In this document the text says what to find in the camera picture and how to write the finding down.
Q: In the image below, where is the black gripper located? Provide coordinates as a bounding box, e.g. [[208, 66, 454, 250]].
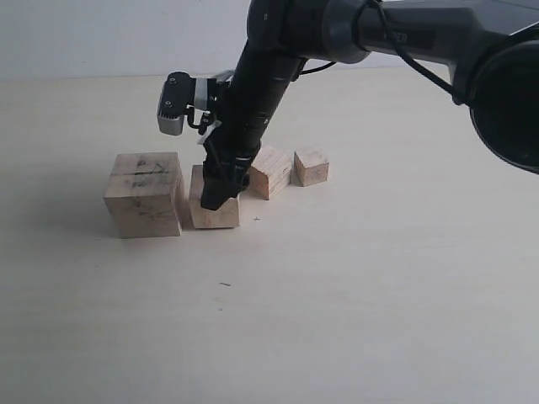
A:
[[200, 82, 280, 211]]

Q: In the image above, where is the second largest wooden cube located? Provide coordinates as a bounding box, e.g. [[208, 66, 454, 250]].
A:
[[189, 164, 240, 229]]

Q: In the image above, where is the medium wooden cube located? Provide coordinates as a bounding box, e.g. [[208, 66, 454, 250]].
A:
[[248, 145, 292, 200]]

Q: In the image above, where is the smallest wooden cube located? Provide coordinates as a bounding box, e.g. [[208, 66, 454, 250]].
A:
[[294, 148, 329, 187]]

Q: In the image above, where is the largest marked wooden cube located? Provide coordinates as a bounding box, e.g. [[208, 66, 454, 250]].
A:
[[104, 151, 184, 239]]

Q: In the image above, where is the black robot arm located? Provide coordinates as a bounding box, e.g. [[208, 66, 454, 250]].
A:
[[201, 1, 538, 210]]

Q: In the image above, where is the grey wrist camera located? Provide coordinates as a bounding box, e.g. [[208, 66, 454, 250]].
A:
[[157, 72, 220, 136]]

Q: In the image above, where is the black cable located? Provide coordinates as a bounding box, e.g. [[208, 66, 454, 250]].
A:
[[294, 0, 539, 106]]

